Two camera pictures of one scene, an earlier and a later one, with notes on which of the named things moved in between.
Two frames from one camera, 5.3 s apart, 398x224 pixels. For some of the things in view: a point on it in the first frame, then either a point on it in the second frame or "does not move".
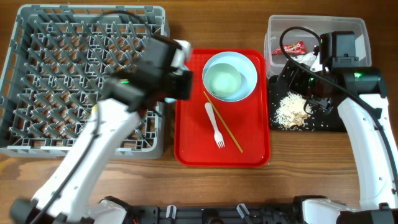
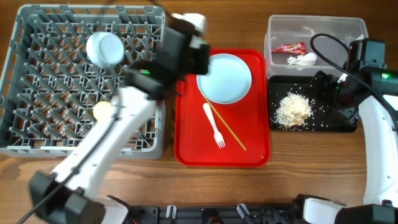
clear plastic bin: x=296 y=38 does not move
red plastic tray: x=201 y=139 does not move
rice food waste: x=293 y=111 does not move
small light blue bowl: x=178 y=71 to x=105 y=50
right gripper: x=296 y=84 to x=329 y=82
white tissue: x=307 y=58 does not move
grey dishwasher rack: x=55 y=65 does not move
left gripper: x=188 y=96 to x=205 y=44
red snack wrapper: x=295 y=48 does not move
